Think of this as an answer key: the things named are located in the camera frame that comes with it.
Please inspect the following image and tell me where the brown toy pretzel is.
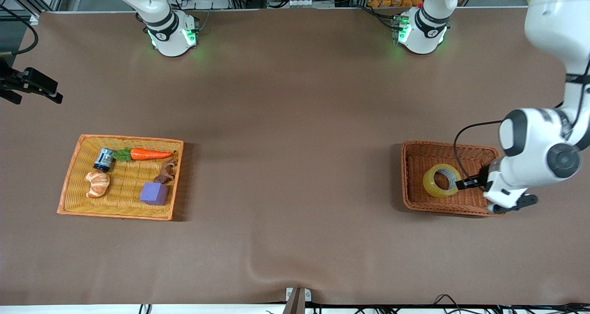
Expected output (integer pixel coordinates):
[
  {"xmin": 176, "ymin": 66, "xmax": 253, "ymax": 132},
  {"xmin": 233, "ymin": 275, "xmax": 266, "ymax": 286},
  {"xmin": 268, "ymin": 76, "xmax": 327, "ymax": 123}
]
[{"xmin": 154, "ymin": 159, "xmax": 178, "ymax": 184}]

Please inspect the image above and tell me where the metal table edge bracket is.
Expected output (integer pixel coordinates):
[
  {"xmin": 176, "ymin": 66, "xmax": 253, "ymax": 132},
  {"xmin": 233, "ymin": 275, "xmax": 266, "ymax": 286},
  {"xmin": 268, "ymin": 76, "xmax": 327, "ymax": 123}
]
[{"xmin": 285, "ymin": 287, "xmax": 312, "ymax": 314}]

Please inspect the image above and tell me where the blue and black battery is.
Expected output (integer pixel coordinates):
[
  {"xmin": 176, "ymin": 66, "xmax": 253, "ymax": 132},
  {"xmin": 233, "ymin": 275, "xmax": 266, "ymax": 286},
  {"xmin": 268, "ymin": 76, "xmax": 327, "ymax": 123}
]
[{"xmin": 94, "ymin": 148, "xmax": 114, "ymax": 172}]

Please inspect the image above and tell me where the toy croissant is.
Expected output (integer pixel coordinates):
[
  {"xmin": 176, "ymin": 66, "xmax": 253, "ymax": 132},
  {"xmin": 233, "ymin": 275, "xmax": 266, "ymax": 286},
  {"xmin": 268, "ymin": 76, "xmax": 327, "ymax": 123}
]
[{"xmin": 85, "ymin": 170, "xmax": 111, "ymax": 198}]

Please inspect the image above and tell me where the brown wicker basket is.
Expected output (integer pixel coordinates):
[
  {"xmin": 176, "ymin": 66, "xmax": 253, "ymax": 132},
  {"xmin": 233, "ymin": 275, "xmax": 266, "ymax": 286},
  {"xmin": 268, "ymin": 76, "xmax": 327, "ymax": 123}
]
[{"xmin": 400, "ymin": 141, "xmax": 509, "ymax": 218}]

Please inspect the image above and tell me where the yellowish clear tape roll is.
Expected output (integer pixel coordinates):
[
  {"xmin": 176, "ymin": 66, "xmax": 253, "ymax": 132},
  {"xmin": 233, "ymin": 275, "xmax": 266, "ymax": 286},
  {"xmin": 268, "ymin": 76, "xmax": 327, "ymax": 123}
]
[{"xmin": 423, "ymin": 163, "xmax": 460, "ymax": 199}]

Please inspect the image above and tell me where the purple foam cube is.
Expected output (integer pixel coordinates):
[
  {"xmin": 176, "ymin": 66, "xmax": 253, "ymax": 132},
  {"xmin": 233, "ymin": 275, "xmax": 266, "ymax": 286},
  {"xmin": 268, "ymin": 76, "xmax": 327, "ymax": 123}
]
[{"xmin": 139, "ymin": 182, "xmax": 169, "ymax": 206}]

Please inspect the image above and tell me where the orange-rimmed yellow wicker tray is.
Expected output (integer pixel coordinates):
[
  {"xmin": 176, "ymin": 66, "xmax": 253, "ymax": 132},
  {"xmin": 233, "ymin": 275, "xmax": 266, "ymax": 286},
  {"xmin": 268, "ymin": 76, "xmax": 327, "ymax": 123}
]
[{"xmin": 57, "ymin": 135, "xmax": 184, "ymax": 221}]

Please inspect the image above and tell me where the brown table cover sheet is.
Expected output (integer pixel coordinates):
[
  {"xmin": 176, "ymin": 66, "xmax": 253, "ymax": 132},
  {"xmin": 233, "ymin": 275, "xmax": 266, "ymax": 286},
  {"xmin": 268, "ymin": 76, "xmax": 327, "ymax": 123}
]
[{"xmin": 0, "ymin": 7, "xmax": 590, "ymax": 305}]

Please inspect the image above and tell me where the orange toy carrot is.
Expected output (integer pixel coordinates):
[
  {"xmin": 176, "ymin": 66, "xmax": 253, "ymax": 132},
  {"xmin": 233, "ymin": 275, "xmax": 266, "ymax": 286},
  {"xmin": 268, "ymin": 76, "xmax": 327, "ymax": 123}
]
[{"xmin": 113, "ymin": 148, "xmax": 174, "ymax": 162}]

